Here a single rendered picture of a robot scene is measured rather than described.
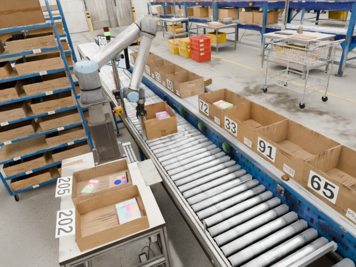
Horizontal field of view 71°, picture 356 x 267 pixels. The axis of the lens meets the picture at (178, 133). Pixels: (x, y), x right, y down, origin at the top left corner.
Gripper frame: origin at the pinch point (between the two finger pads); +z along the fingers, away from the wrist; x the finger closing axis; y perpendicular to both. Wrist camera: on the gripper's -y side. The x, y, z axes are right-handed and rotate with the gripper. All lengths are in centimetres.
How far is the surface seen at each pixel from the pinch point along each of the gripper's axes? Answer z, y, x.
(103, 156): 10, 30, -42
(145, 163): 11, 53, -14
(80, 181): 15, 49, -62
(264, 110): -26, 74, 78
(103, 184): 14, 61, -48
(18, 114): -3, -62, -106
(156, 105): -6.9, -17.0, 21.0
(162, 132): 3.9, 21.0, 12.6
